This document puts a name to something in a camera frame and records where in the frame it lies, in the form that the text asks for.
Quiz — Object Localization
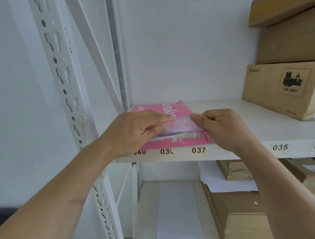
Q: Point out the cardboard box with hazard print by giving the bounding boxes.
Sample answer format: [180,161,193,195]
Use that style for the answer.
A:
[242,61,315,121]

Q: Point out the pink mailer bag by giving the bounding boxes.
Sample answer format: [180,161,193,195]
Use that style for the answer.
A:
[130,100,215,150]

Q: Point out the white metal shelf board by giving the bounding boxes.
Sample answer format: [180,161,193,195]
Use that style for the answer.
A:
[114,99,315,163]

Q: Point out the white paper sheets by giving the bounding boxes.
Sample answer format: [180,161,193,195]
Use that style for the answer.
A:
[198,161,259,193]

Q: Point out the person's left hand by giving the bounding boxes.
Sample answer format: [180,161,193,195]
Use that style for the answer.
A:
[100,109,174,162]

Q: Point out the small taped cardboard box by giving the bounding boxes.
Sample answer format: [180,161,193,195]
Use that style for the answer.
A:
[216,160,254,182]

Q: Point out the beige shelf board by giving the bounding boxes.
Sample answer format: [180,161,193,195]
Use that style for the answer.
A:
[133,180,220,239]

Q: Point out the person's left forearm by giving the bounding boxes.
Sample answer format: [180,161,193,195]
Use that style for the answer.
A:
[0,134,116,239]

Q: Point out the white translucent label film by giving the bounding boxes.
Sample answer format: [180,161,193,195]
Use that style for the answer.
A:
[158,114,206,138]

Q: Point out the person's right hand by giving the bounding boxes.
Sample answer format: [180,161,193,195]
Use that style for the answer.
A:
[191,108,259,152]

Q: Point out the plain large cardboard box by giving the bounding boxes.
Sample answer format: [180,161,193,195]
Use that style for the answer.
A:
[256,9,315,65]

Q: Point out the large open cardboard box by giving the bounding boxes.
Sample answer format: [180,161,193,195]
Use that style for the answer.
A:
[202,182,275,239]

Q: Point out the white slotted rack upright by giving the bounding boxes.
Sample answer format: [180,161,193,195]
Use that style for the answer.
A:
[27,0,123,239]

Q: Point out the grey slotted rack post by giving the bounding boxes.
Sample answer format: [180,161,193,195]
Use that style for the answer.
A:
[106,0,129,112]

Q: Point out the person's right forearm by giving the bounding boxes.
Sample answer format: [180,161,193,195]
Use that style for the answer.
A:
[229,134,315,239]

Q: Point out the flat brown cardboard box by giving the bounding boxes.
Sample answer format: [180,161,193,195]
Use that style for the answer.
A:
[280,158,315,196]

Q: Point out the plain tilted cardboard box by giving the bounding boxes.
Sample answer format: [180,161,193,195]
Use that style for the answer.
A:
[248,0,315,28]

